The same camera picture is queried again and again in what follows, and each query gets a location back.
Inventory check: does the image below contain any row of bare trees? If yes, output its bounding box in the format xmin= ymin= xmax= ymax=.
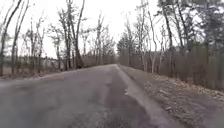
xmin=0 ymin=0 xmax=117 ymax=77

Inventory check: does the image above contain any grey asphalt road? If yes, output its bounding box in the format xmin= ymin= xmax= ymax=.
xmin=0 ymin=63 xmax=188 ymax=128

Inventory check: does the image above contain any wood of pines and trees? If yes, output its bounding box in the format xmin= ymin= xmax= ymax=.
xmin=115 ymin=0 xmax=224 ymax=92

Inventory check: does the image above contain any leaf-strewn dirt verge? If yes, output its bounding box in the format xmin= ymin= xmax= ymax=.
xmin=118 ymin=63 xmax=224 ymax=128

